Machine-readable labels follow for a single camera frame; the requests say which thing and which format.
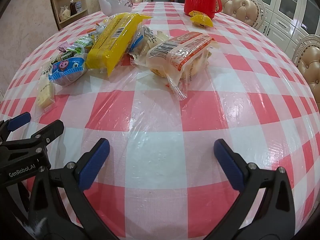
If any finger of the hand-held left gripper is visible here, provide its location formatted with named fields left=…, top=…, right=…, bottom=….
left=0, top=119, right=65, bottom=164
left=0, top=112, right=32, bottom=142

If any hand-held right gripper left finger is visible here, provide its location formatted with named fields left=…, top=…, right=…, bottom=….
left=28, top=137, right=125, bottom=240

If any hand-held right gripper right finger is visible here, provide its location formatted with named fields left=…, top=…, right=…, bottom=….
left=213, top=138, right=296, bottom=240

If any blue cupcake packet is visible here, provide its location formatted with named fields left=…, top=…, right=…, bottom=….
left=48, top=56, right=87, bottom=87

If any large yellow biscuit packet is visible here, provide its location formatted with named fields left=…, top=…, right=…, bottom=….
left=86, top=13, right=153, bottom=77

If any yellow-edged bread packet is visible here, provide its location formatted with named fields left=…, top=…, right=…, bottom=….
left=189, top=10, right=214, bottom=28

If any clear cracker packet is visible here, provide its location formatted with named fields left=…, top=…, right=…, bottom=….
left=35, top=66, right=57, bottom=117

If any small green snack packet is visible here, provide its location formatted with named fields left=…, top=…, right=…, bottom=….
left=51, top=51, right=84, bottom=64

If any small purple snack packet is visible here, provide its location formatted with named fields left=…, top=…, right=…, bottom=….
left=58, top=42, right=72, bottom=53

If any white orange snack packet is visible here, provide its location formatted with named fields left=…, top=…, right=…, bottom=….
left=87, top=22, right=109, bottom=40

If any clear bag of pale food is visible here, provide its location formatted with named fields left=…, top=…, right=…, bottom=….
left=59, top=5, right=71, bottom=21

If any clear orange-print bread packet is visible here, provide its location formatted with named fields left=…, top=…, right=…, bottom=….
left=146, top=32, right=213, bottom=100

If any white blue snack packet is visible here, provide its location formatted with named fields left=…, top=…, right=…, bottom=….
left=129, top=25, right=158, bottom=67

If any white glass-door cabinet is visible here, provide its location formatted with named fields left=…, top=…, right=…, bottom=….
left=259, top=0, right=320, bottom=55

